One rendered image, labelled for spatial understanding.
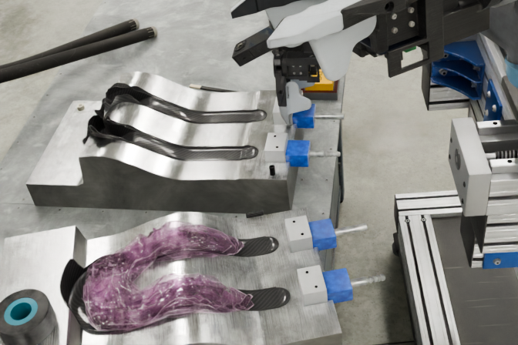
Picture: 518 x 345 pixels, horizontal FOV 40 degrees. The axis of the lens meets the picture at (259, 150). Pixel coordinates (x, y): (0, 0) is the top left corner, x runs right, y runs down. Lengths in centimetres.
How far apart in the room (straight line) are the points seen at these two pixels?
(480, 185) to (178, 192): 53
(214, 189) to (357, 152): 140
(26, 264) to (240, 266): 33
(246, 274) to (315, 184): 29
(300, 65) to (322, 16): 73
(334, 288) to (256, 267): 14
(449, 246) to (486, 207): 90
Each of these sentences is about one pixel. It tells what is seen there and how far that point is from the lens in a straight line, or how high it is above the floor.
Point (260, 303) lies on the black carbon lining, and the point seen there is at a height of 85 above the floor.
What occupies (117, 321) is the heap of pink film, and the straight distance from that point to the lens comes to 108.
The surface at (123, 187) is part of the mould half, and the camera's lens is 132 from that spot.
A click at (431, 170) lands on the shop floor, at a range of 255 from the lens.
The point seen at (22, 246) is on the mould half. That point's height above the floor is 91.
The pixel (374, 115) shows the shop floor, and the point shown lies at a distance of 278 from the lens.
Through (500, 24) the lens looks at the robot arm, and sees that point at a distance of 74.
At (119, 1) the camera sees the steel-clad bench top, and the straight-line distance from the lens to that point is 205.
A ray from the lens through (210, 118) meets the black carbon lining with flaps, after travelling 140.
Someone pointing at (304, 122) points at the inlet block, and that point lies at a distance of 133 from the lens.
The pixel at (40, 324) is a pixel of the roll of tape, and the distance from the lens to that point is 105.
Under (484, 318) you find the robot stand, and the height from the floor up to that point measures 21.
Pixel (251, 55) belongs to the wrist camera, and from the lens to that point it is 127.
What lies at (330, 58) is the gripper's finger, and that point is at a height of 143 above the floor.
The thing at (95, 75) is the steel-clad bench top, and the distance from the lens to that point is 175.
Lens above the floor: 172
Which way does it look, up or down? 41 degrees down
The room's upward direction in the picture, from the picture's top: 8 degrees counter-clockwise
